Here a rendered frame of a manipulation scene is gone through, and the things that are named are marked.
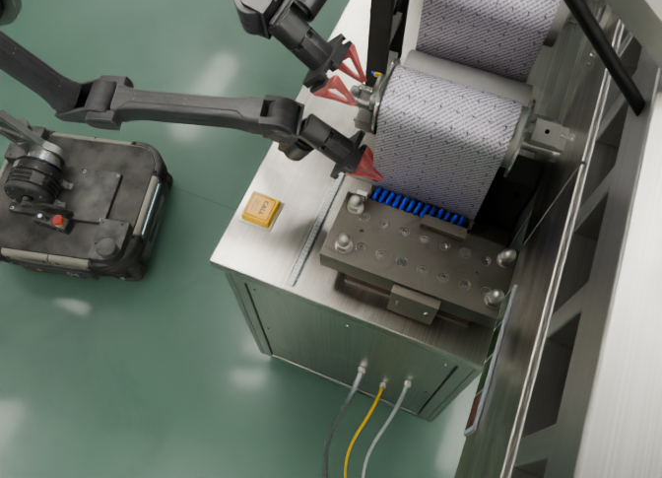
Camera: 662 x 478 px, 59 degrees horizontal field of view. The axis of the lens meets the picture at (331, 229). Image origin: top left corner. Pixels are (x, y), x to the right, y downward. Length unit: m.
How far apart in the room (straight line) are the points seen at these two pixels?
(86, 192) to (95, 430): 0.85
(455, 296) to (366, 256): 0.19
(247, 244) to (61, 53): 2.01
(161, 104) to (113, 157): 1.19
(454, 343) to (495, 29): 0.64
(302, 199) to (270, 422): 0.99
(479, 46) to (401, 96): 0.23
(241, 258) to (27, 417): 1.27
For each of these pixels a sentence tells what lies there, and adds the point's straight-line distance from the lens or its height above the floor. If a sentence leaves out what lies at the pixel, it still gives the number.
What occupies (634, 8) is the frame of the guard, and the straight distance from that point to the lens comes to 0.65.
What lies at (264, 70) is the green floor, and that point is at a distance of 2.86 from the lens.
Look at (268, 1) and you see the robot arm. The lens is 1.08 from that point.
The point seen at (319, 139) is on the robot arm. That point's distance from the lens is 1.19.
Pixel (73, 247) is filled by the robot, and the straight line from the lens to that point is 2.28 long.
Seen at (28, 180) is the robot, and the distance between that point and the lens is 2.26.
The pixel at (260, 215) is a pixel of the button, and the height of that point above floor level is 0.92.
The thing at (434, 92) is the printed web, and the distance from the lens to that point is 1.08.
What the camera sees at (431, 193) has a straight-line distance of 1.24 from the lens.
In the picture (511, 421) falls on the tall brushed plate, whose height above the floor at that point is 1.43.
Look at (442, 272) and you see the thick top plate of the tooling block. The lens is 1.21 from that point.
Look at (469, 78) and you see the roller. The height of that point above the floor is 1.23.
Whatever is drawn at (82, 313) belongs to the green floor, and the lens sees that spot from 2.44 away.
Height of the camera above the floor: 2.13
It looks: 64 degrees down
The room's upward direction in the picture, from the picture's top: 1 degrees counter-clockwise
